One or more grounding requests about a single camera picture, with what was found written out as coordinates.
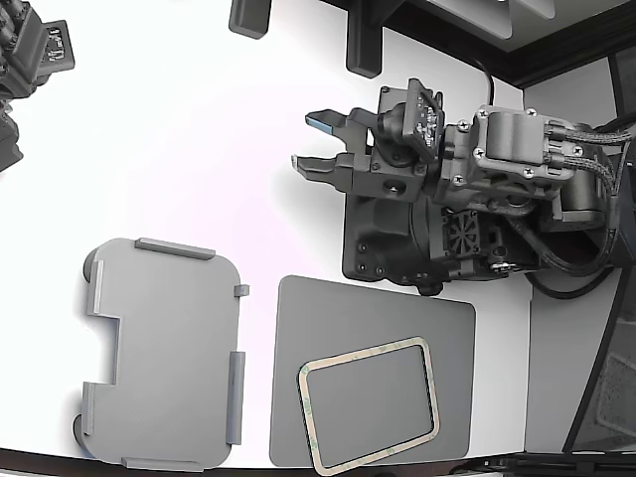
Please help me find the grey rectangular mat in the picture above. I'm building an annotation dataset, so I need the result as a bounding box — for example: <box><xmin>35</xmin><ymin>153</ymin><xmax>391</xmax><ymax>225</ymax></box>
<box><xmin>268</xmin><ymin>274</ymin><xmax>477</xmax><ymax>468</ymax></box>

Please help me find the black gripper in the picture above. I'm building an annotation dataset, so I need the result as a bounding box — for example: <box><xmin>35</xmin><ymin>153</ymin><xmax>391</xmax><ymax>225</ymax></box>
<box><xmin>290</xmin><ymin>85</ymin><xmax>446</xmax><ymax>203</ymax></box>

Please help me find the black table border frame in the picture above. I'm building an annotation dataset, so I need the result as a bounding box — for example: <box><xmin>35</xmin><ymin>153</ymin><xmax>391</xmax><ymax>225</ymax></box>
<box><xmin>397</xmin><ymin>0</ymin><xmax>636</xmax><ymax>90</ymax></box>

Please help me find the thin black cable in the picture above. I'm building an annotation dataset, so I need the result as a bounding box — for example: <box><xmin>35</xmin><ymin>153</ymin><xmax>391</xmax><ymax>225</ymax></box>
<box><xmin>470</xmin><ymin>58</ymin><xmax>497</xmax><ymax>107</ymax></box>

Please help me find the grey plastic frame holder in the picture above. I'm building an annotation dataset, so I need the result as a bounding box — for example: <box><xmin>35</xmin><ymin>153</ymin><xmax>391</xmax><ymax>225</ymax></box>
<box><xmin>73</xmin><ymin>237</ymin><xmax>250</xmax><ymax>473</ymax></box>

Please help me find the dark grey block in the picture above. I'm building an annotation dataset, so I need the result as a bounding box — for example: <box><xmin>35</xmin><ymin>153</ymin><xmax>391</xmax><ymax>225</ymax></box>
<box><xmin>228</xmin><ymin>0</ymin><xmax>273</xmax><ymax>40</ymax></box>

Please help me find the black braided cable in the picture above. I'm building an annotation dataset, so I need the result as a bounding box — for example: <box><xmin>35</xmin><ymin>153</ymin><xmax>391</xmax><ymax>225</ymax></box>
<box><xmin>506</xmin><ymin>147</ymin><xmax>625</xmax><ymax>277</ymax></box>
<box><xmin>545</xmin><ymin>120</ymin><xmax>636</xmax><ymax>149</ymax></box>

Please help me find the black upright post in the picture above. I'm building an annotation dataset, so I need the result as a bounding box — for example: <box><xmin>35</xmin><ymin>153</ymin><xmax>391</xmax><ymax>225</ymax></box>
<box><xmin>346</xmin><ymin>0</ymin><xmax>385</xmax><ymax>79</ymax></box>

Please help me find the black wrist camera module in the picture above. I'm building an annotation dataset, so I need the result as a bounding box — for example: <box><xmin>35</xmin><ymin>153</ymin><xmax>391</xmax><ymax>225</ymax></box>
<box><xmin>376</xmin><ymin>78</ymin><xmax>445</xmax><ymax>164</ymax></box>

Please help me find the beige rectangular adhesive frame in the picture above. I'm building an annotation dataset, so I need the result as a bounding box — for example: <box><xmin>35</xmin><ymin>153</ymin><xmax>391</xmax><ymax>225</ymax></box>
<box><xmin>296</xmin><ymin>336</ymin><xmax>442</xmax><ymax>476</ymax></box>

